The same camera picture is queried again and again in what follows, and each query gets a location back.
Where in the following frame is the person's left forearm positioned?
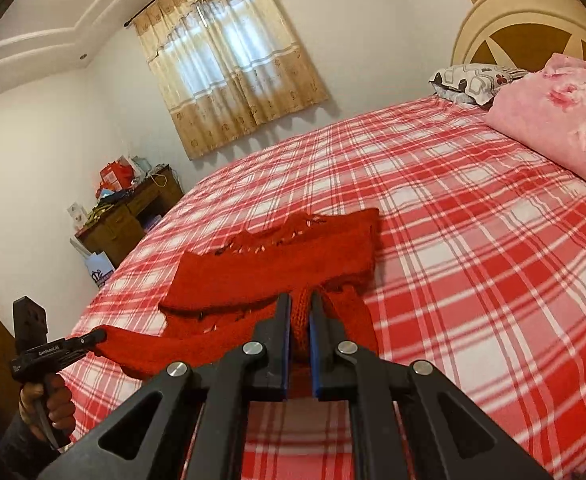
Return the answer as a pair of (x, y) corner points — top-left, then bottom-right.
(0, 412), (74, 480)

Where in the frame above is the white card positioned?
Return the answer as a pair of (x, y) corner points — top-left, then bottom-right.
(68, 202), (87, 233)

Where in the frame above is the white cable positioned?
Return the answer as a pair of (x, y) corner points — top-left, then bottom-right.
(146, 162), (171, 186)

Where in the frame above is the pink floral quilt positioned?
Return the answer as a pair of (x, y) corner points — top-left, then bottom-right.
(484, 52), (586, 198)

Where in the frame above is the beige patterned window curtain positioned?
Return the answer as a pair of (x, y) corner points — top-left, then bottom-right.
(132, 0), (330, 162)

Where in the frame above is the red gift bag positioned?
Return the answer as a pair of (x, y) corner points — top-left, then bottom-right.
(98, 157), (136, 193)

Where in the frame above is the grey patterned pillow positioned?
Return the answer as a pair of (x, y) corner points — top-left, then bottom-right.
(428, 62), (531, 107)

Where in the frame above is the white paper bag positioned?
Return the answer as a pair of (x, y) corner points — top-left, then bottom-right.
(70, 240), (115, 291)

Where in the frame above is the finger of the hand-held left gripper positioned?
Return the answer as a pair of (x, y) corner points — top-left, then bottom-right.
(67, 327), (108, 359)

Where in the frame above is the brown wooden desk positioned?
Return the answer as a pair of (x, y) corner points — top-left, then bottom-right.
(74, 165), (185, 268)

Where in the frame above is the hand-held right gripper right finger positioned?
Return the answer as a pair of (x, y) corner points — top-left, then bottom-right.
(309, 291), (554, 480)

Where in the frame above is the person's left hand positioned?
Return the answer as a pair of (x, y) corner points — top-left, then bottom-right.
(19, 375), (76, 441)

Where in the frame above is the dark cloth pile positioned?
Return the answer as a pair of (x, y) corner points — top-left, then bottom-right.
(84, 195), (129, 226)

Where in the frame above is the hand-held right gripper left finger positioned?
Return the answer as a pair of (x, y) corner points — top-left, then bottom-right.
(38, 292), (294, 480)

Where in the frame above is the red plaid bed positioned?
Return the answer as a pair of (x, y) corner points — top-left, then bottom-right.
(58, 95), (586, 480)

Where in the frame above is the red knit sweater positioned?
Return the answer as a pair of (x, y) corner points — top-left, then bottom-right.
(93, 207), (384, 396)

